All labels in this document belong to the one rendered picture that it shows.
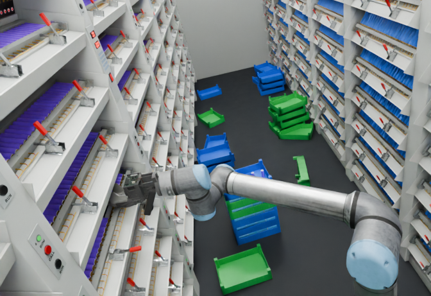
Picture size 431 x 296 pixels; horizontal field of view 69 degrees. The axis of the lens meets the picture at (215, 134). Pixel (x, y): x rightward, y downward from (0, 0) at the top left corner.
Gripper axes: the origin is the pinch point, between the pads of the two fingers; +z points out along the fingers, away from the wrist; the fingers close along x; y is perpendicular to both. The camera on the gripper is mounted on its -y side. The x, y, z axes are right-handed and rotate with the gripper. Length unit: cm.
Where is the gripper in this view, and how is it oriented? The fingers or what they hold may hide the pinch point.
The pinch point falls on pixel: (108, 201)
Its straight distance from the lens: 120.5
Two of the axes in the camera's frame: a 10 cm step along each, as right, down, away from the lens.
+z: -9.8, 2.1, 0.6
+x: 0.6, 5.1, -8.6
